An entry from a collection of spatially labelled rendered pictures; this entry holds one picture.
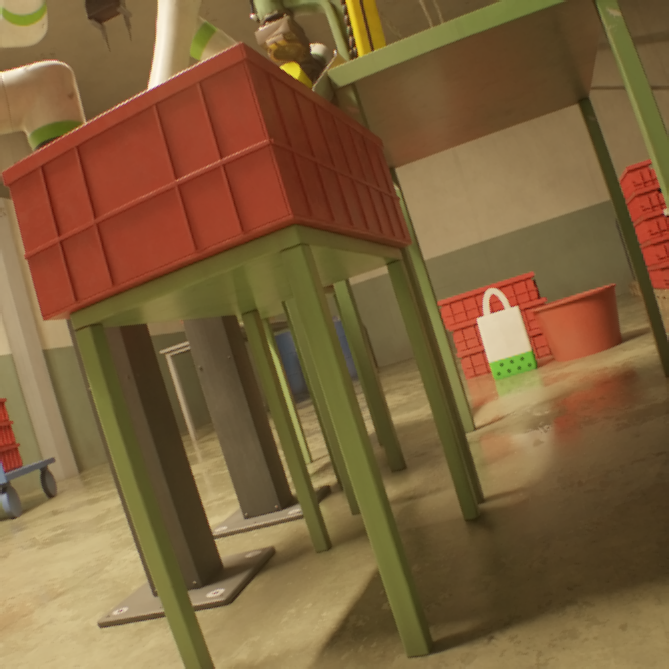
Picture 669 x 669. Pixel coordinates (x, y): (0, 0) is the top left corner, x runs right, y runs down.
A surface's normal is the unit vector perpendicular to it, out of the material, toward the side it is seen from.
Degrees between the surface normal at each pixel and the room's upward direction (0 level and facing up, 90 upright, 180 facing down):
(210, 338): 90
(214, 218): 90
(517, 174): 90
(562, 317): 99
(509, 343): 88
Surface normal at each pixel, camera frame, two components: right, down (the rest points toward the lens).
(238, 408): -0.19, 0.05
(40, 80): 0.38, -0.15
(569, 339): -0.61, 0.34
